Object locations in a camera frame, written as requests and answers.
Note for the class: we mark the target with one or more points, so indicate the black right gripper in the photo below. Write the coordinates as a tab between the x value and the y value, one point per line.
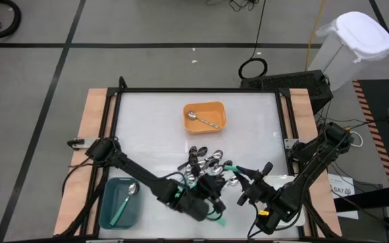
260	190

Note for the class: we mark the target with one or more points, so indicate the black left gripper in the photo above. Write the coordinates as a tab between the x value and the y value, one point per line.
211	199

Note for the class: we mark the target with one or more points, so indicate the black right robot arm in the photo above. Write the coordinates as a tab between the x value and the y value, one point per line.
302	182

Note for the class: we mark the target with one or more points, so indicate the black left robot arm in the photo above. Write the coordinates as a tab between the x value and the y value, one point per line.
140	175

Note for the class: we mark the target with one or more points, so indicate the white plastic bin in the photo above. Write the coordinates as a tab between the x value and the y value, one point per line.
279	179

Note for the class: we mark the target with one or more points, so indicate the gray metal mounting plate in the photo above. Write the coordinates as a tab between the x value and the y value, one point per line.
79	142
289	143

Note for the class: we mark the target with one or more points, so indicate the orange plastic bin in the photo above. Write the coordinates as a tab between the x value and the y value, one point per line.
208	109

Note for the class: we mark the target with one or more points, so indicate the white paper label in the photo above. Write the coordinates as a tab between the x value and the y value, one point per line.
341	189

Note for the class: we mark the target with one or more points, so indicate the teal plastic bin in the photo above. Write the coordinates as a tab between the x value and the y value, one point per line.
113	202

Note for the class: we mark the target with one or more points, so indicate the black computer case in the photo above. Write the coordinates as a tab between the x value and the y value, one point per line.
292	82

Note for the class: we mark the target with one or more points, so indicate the black beam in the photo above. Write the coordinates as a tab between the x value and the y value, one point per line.
370	202

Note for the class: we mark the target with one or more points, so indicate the hazard striped black mat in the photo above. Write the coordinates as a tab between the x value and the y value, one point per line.
377	98

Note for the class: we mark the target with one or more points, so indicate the white trash can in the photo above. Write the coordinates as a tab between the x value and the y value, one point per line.
360	33

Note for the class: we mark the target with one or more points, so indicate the black diagonal frame strut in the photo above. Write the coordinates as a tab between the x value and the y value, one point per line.
84	209
317	216

